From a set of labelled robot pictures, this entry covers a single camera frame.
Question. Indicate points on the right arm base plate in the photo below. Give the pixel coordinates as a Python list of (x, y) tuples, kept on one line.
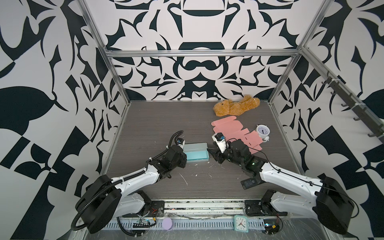
[(258, 208)]

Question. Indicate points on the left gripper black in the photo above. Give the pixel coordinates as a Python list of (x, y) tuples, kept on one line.
[(183, 160)]

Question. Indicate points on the circuit board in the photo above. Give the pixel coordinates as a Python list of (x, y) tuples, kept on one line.
[(142, 223), (272, 227)]

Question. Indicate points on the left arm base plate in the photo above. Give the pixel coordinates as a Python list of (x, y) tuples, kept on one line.
[(152, 209)]

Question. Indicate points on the black remote control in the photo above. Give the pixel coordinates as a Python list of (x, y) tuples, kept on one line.
[(249, 183)]

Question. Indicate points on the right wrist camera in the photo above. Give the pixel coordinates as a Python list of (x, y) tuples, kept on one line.
[(220, 142)]

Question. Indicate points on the wall hook rail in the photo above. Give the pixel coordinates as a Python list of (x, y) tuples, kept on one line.
[(352, 102)]

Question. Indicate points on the purple round disc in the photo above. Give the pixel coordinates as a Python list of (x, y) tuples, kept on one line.
[(167, 224)]

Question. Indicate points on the white slotted cable duct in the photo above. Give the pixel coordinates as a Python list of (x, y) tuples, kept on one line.
[(185, 224)]

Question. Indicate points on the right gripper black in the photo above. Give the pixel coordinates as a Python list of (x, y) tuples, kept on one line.
[(217, 155)]

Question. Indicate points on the left circuit board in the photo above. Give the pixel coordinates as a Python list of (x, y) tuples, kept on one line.
[(142, 223)]

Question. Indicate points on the right circuit board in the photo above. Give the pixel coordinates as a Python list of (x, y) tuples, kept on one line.
[(272, 227)]

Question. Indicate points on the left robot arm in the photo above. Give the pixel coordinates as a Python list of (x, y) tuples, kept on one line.
[(108, 198)]

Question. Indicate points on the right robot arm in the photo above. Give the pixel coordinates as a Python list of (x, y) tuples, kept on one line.
[(321, 199)]

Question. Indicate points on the teal square clock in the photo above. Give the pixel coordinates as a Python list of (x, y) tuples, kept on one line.
[(241, 224)]

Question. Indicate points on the white alarm clock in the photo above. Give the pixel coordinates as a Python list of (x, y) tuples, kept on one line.
[(263, 132)]

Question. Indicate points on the pink flat paper box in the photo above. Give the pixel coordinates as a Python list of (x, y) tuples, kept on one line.
[(233, 130)]

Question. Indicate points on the brown teddy bear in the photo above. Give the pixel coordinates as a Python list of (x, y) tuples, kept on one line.
[(229, 107)]

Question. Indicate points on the light blue paper box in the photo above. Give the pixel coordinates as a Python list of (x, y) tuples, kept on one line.
[(196, 152)]

